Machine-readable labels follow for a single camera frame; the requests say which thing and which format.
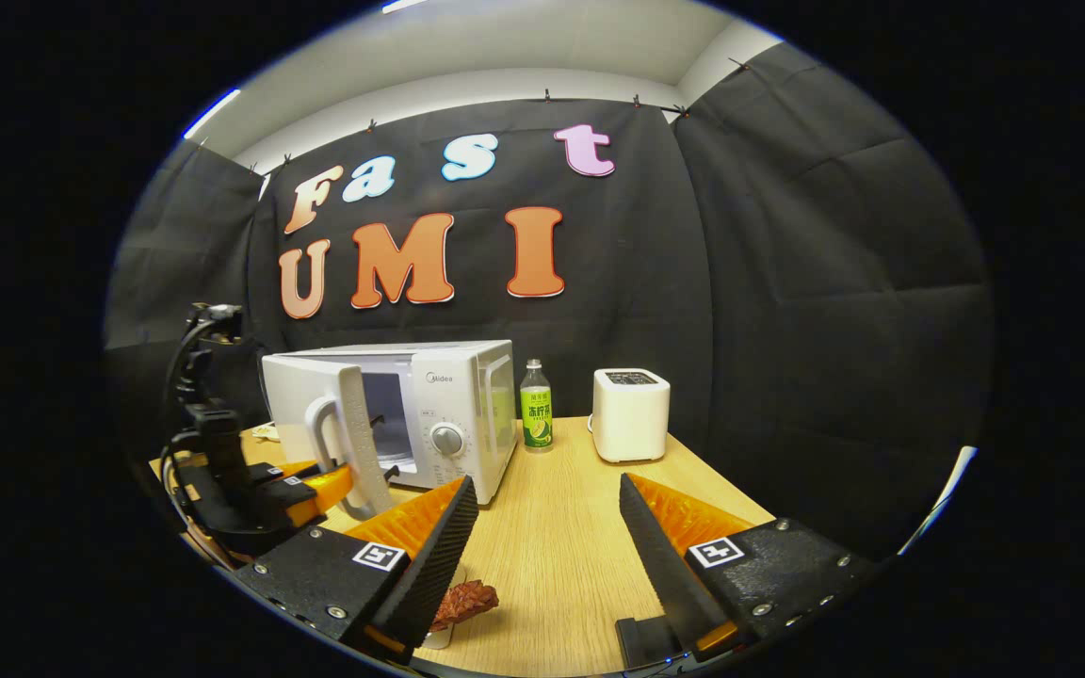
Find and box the black block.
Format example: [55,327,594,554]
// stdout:
[615,617,686,672]

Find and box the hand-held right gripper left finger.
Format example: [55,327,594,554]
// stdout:
[232,476,479,668]

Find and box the green label drink bottle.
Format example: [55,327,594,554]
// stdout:
[519,359,556,454]

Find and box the reddish brown meat piece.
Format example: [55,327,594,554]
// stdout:
[429,579,500,633]

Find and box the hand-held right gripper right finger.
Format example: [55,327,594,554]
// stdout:
[618,473,883,665]

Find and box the white microwave oven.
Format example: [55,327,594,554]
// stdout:
[261,340,518,521]

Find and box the black cable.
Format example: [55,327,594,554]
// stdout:
[160,302,245,444]

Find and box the white toaster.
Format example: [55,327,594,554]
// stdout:
[589,368,672,464]

